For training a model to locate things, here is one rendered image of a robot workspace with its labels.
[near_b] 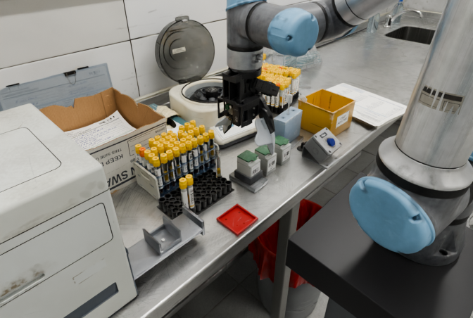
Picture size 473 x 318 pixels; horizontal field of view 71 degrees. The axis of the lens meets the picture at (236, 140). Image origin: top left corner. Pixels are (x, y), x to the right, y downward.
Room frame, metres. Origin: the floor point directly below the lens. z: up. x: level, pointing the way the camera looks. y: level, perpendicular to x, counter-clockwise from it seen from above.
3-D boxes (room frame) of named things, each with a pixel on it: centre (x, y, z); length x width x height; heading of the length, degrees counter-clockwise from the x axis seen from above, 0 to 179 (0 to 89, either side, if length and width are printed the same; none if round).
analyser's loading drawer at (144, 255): (0.44, 0.16, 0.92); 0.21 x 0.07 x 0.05; 136
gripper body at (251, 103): (0.67, -0.01, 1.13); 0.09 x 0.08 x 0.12; 140
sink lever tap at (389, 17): (2.36, -1.15, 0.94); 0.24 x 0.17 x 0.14; 46
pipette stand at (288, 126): (0.88, -0.15, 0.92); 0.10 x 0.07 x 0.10; 142
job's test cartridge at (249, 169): (0.69, -0.03, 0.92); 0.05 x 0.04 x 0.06; 48
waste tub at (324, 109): (0.98, -0.29, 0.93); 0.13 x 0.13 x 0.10; 43
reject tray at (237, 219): (0.55, 0.00, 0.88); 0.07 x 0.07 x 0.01; 46
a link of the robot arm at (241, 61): (0.68, -0.02, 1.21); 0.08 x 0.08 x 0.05
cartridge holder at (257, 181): (0.69, -0.03, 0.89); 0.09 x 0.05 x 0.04; 48
